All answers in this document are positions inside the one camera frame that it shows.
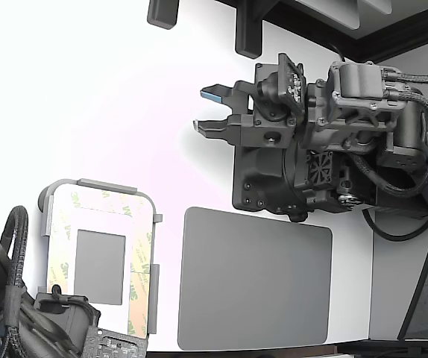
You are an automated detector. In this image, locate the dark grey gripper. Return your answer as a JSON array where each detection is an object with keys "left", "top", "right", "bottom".
[{"left": 192, "top": 79, "right": 300, "bottom": 148}]

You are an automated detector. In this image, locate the grey plastic fixture holder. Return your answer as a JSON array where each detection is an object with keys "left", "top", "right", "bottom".
[{"left": 37, "top": 178, "right": 164, "bottom": 336}]

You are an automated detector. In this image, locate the white panel with grey window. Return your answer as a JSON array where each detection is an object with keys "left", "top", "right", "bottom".
[{"left": 48, "top": 189, "right": 151, "bottom": 339}]

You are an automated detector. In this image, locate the black framed shelf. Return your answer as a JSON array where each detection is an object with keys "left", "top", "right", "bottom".
[{"left": 213, "top": 0, "right": 428, "bottom": 63}]

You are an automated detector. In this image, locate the grey rectangular mat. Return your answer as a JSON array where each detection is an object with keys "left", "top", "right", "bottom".
[{"left": 177, "top": 206, "right": 333, "bottom": 352}]

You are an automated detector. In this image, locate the dark grey motor assembly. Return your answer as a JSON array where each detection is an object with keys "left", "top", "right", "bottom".
[{"left": 0, "top": 223, "right": 101, "bottom": 358}]

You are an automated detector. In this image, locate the wrist camera with circuit board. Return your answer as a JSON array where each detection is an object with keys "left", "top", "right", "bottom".
[{"left": 255, "top": 53, "right": 307, "bottom": 115}]

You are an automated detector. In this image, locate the long black stand post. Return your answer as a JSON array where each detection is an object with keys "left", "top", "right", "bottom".
[{"left": 234, "top": 0, "right": 264, "bottom": 58}]

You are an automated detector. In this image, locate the short black stand post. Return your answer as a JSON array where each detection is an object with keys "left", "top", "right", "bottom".
[{"left": 146, "top": 0, "right": 180, "bottom": 30}]

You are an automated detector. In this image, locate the thin black cable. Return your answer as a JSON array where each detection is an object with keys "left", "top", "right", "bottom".
[{"left": 361, "top": 207, "right": 428, "bottom": 242}]

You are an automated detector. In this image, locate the black braided cable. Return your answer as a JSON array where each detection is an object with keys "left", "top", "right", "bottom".
[{"left": 0, "top": 204, "right": 31, "bottom": 358}]

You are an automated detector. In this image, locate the bare camera circuit board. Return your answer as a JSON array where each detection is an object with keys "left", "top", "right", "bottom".
[{"left": 82, "top": 327, "right": 148, "bottom": 358}]

